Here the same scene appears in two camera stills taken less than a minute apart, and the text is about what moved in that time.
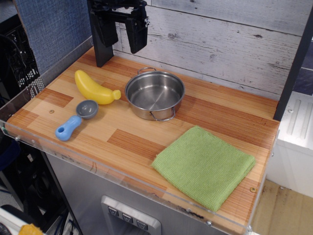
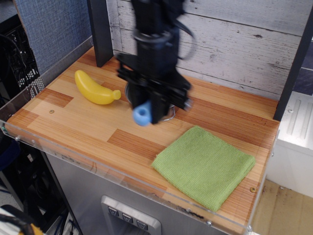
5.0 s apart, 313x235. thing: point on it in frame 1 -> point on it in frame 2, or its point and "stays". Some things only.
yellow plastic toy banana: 93,91 stays
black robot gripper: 136,24 -> 156,65
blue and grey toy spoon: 85,109 -> 142,115
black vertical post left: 102,53 stays
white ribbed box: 291,163 stays
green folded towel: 211,168 stays
